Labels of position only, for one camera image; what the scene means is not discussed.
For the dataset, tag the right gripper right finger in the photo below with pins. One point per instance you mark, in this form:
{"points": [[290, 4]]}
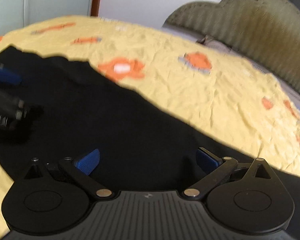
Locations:
{"points": [[207, 161]]}

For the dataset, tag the green scalloped headboard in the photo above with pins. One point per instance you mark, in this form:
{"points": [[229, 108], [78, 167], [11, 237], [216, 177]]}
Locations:
{"points": [[266, 31]]}

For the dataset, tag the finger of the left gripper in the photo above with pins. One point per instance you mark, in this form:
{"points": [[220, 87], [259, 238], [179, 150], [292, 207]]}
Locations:
{"points": [[9, 77]]}

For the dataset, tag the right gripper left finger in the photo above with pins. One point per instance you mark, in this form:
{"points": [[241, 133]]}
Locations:
{"points": [[88, 162]]}

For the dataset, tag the yellow floral bedsheet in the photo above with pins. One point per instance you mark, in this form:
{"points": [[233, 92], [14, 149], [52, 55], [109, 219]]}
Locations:
{"points": [[220, 94]]}

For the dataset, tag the black pants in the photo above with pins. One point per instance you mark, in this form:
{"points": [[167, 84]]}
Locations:
{"points": [[147, 184]]}

